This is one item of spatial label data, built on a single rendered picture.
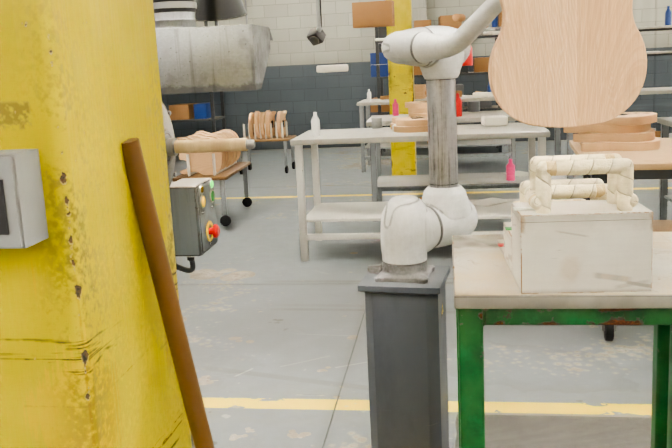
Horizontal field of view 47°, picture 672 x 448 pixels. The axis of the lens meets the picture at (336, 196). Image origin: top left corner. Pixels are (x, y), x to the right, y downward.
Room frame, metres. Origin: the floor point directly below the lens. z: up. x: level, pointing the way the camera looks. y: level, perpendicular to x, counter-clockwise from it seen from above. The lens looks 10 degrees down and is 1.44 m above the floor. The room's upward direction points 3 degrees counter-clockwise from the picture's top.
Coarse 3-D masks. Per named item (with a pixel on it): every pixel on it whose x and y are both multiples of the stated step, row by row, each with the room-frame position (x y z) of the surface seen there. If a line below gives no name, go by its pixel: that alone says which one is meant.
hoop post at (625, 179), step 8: (632, 168) 1.57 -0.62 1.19; (624, 176) 1.57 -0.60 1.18; (632, 176) 1.57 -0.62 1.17; (624, 184) 1.57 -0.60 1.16; (632, 184) 1.57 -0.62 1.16; (624, 192) 1.57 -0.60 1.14; (632, 192) 1.57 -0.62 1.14; (624, 200) 1.57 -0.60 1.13; (624, 208) 1.57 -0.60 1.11; (632, 208) 1.57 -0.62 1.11
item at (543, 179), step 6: (540, 174) 1.59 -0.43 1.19; (546, 174) 1.59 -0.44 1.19; (540, 180) 1.59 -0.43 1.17; (546, 180) 1.59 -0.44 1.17; (540, 186) 1.59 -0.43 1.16; (546, 186) 1.59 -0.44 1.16; (540, 192) 1.59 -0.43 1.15; (546, 192) 1.59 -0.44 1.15; (540, 198) 1.59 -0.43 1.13; (546, 198) 1.59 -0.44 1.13; (546, 204) 1.59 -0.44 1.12; (540, 210) 1.59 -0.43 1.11; (546, 210) 1.59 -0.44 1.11
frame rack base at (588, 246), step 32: (512, 224) 1.71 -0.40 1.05; (544, 224) 1.58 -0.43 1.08; (576, 224) 1.57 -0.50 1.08; (608, 224) 1.56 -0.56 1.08; (640, 224) 1.56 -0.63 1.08; (512, 256) 1.72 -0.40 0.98; (544, 256) 1.58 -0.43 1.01; (576, 256) 1.57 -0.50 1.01; (608, 256) 1.56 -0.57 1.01; (640, 256) 1.56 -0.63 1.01; (544, 288) 1.58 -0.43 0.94; (576, 288) 1.57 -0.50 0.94; (608, 288) 1.56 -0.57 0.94; (640, 288) 1.56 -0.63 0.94
